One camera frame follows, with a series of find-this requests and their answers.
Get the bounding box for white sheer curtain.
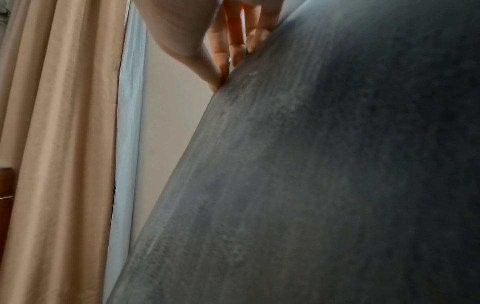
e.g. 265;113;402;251
103;4;149;297

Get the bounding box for brown wooden furniture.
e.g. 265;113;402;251
0;167;16;262

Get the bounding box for beige curtain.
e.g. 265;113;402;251
0;0;131;304

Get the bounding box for person's right hand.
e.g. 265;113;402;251
133;0;287;94

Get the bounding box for dark grey jeans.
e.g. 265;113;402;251
106;0;480;304

